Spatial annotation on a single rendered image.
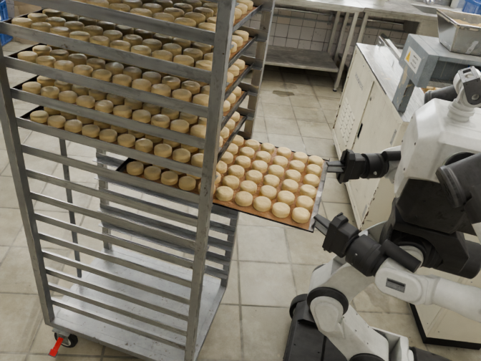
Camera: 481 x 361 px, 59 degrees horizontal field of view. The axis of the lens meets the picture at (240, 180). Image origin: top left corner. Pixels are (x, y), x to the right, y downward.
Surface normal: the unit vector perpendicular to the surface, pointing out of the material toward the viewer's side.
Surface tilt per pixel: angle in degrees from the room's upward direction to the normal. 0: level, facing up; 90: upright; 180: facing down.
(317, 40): 90
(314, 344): 0
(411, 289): 73
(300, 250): 0
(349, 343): 90
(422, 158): 85
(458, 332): 90
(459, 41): 115
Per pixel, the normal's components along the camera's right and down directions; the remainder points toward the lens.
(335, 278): -0.27, 0.52
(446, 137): -0.09, -0.26
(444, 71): -0.04, 0.57
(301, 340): 0.13, -0.81
